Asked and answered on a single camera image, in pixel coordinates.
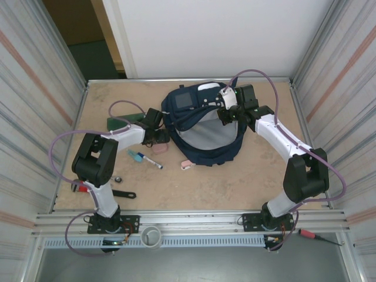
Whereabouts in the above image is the pink rounded case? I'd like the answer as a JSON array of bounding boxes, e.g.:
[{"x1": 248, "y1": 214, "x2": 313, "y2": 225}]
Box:
[{"x1": 152, "y1": 142, "x2": 169, "y2": 155}]

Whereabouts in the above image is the red pipe wrench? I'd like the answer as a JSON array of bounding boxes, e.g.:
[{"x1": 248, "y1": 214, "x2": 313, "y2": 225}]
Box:
[{"x1": 71, "y1": 179, "x2": 137, "y2": 200}]

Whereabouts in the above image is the navy blue backpack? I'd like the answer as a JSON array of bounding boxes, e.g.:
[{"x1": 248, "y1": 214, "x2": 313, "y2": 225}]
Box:
[{"x1": 160, "y1": 81, "x2": 247, "y2": 167}]

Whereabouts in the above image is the dark green pencil case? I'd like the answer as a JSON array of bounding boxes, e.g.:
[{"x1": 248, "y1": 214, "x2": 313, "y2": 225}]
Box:
[{"x1": 106, "y1": 112, "x2": 147, "y2": 133}]

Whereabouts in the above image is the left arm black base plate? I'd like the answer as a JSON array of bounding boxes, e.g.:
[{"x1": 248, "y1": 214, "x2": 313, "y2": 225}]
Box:
[{"x1": 88, "y1": 214, "x2": 140, "y2": 234}]

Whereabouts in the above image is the grey plastic pipe fitting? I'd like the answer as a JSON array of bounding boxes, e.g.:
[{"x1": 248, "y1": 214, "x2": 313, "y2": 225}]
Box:
[{"x1": 140, "y1": 225, "x2": 163, "y2": 250}]

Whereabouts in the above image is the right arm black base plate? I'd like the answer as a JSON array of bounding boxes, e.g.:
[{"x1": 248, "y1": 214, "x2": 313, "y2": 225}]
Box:
[{"x1": 242, "y1": 211, "x2": 294, "y2": 234}]

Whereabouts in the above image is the wide aluminium extrusion rail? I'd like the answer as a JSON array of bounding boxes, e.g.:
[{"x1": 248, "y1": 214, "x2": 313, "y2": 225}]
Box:
[{"x1": 34, "y1": 209, "x2": 352, "y2": 238}]

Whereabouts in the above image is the white marker blue cap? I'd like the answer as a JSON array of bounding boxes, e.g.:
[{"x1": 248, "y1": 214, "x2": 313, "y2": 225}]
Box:
[{"x1": 137, "y1": 152, "x2": 165, "y2": 170}]

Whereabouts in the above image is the thin aluminium frame rail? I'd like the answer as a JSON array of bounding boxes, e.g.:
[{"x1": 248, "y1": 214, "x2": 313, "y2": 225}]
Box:
[{"x1": 86, "y1": 76, "x2": 294, "y2": 85}]

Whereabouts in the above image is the red handled screwdriver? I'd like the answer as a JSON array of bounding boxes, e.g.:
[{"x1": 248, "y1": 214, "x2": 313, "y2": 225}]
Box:
[{"x1": 298, "y1": 228, "x2": 344, "y2": 246}]

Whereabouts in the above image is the slotted grey cable tray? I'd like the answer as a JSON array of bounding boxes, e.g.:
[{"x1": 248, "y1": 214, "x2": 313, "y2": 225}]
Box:
[{"x1": 43, "y1": 237, "x2": 267, "y2": 249}]

